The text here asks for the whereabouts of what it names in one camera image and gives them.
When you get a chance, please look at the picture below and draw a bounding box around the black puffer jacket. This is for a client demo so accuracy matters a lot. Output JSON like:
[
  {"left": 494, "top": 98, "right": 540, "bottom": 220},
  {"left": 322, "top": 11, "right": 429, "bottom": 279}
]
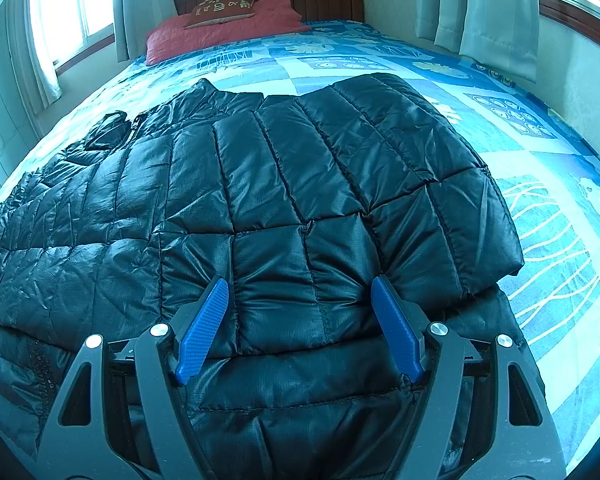
[{"left": 0, "top": 74, "right": 527, "bottom": 479}]

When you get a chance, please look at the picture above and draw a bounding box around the blue patterned bed cover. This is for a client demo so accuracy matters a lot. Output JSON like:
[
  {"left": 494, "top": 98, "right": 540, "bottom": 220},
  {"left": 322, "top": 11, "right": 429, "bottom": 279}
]
[{"left": 0, "top": 22, "right": 600, "bottom": 468}]

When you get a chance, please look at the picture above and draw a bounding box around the far left sheer curtain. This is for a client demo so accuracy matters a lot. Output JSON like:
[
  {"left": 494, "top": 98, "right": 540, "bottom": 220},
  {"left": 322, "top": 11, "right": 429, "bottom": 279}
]
[{"left": 3, "top": 0, "right": 62, "bottom": 115}]

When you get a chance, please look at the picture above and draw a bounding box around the brown embroidered cushion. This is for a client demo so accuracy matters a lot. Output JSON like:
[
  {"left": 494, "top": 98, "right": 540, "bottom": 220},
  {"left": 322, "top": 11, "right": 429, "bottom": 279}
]
[{"left": 184, "top": 0, "right": 256, "bottom": 29}]

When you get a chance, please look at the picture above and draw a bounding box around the red pillow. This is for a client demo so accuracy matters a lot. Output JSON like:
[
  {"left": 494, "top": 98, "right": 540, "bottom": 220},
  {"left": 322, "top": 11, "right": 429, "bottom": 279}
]
[{"left": 146, "top": 0, "right": 310, "bottom": 65}]

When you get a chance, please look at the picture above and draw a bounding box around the right window curtain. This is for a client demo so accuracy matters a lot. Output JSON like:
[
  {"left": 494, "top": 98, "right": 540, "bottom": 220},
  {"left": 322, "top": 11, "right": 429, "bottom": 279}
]
[{"left": 415, "top": 0, "right": 540, "bottom": 82}]

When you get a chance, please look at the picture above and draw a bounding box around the window curtain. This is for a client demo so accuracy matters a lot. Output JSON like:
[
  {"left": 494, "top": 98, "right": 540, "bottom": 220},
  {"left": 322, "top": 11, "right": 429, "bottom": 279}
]
[
  {"left": 415, "top": 0, "right": 540, "bottom": 82},
  {"left": 112, "top": 0, "right": 176, "bottom": 63}
]

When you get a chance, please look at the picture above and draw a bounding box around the left window curtain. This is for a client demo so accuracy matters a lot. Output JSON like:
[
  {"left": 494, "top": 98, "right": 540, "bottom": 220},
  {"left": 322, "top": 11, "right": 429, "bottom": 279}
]
[{"left": 112, "top": 0, "right": 176, "bottom": 63}]

